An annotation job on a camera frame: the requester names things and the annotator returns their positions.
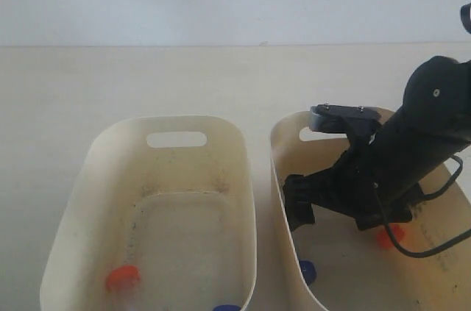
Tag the blue cap bottle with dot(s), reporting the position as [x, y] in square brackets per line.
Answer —
[227, 307]
[308, 271]

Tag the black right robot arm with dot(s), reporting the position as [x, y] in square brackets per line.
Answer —
[436, 104]

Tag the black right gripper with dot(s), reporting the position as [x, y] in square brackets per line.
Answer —
[373, 182]

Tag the cream plastic bin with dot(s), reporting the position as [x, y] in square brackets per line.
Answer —
[171, 195]
[355, 270]

